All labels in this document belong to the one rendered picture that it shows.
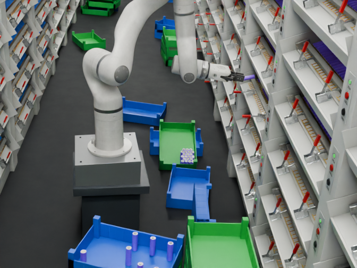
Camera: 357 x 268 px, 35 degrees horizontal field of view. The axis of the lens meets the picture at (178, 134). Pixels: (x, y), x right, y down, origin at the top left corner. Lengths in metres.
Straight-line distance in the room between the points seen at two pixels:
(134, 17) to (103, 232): 0.87
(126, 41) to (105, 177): 0.57
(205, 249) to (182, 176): 1.18
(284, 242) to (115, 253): 0.60
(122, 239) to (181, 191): 1.05
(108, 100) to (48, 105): 1.53
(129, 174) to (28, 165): 0.88
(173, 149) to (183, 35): 0.86
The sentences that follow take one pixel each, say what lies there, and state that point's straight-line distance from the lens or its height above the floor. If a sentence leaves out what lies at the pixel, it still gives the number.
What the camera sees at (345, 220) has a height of 0.74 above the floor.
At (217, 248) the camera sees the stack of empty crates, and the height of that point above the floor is 0.40.
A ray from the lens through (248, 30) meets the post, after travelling 2.70.
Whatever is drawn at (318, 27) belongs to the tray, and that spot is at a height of 1.12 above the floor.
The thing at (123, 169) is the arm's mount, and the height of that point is 0.35.
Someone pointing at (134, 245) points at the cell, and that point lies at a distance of 1.80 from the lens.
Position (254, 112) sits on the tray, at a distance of 2.48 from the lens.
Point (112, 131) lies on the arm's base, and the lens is 2.34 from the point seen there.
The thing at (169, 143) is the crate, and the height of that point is 0.07.
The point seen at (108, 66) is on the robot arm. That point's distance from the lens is 2.19.
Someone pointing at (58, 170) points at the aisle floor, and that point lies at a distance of 3.03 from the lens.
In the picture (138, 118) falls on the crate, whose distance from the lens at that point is 3.52.
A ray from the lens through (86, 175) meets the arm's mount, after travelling 2.34.
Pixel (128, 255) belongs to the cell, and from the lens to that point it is 1.73.
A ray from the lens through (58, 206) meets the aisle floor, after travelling 2.75.
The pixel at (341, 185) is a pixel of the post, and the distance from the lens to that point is 1.45.
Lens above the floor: 1.54
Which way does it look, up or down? 27 degrees down
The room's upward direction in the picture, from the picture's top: 4 degrees clockwise
